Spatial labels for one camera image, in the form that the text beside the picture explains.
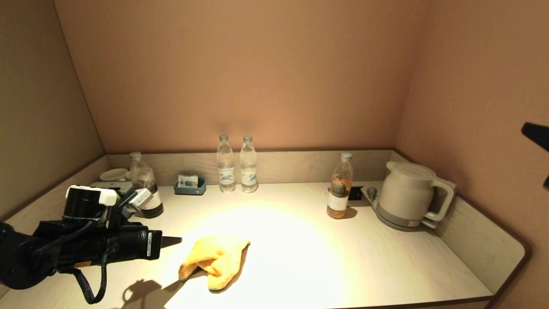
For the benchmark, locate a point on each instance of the grey kettle base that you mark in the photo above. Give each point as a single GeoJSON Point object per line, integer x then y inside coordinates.
{"type": "Point", "coordinates": [392, 223]}

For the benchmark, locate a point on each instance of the grey kettle plug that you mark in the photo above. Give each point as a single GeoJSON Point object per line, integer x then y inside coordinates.
{"type": "Point", "coordinates": [371, 193]}

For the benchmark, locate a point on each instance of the grey-blue tissue box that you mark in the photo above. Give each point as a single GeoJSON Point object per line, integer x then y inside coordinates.
{"type": "Point", "coordinates": [111, 185]}

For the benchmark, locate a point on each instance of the sachet packets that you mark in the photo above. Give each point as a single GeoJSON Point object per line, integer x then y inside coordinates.
{"type": "Point", "coordinates": [188, 181]}

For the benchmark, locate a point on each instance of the small blue tray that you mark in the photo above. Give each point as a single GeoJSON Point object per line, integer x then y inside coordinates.
{"type": "Point", "coordinates": [191, 190]}

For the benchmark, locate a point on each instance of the dark liquid bottle white label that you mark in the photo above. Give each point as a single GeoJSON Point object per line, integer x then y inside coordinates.
{"type": "Point", "coordinates": [143, 178]}

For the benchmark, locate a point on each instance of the orange microfibre cloth grey underside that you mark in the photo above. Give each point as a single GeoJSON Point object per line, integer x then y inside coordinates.
{"type": "Point", "coordinates": [218, 257]}

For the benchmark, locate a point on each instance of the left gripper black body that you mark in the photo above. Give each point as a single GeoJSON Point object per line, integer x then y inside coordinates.
{"type": "Point", "coordinates": [124, 246]}

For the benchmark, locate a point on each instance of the amber tea bottle white cap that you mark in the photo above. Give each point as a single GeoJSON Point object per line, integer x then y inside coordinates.
{"type": "Point", "coordinates": [339, 201]}

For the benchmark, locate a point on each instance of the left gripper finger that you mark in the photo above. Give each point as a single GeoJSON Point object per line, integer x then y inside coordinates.
{"type": "Point", "coordinates": [168, 242]}

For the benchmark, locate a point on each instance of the white ceramic cup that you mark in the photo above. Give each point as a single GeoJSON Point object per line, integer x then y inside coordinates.
{"type": "Point", "coordinates": [115, 174]}

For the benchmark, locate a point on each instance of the recessed black power socket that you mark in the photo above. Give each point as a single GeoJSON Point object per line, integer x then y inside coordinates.
{"type": "Point", "coordinates": [357, 194]}

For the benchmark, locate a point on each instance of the left wrist small camera box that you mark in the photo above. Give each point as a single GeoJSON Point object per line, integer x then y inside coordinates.
{"type": "Point", "coordinates": [138, 199]}

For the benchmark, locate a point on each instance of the white electric kettle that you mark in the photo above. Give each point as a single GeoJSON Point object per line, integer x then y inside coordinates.
{"type": "Point", "coordinates": [405, 189]}

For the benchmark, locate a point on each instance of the clear water bottle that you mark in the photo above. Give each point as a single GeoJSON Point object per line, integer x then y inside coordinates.
{"type": "Point", "coordinates": [226, 165]}
{"type": "Point", "coordinates": [248, 167]}

